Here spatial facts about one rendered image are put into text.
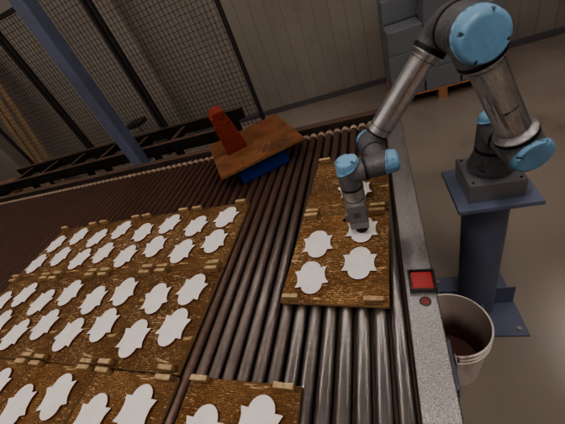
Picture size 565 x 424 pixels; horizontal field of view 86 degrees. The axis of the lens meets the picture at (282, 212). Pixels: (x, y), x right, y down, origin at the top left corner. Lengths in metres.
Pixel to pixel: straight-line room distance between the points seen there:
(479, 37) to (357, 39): 4.00
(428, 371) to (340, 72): 4.44
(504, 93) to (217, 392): 1.12
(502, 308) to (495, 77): 1.40
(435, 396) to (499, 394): 1.02
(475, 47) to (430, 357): 0.75
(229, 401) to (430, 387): 0.52
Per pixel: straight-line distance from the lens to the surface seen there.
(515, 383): 1.93
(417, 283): 1.02
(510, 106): 1.04
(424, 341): 0.94
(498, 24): 0.90
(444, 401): 0.89
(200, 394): 1.04
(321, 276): 1.06
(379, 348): 0.93
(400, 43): 3.93
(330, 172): 1.52
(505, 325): 2.04
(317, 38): 4.83
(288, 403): 0.92
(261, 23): 4.90
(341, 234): 1.18
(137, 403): 1.15
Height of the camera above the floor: 1.76
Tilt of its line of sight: 37 degrees down
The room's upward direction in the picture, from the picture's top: 24 degrees counter-clockwise
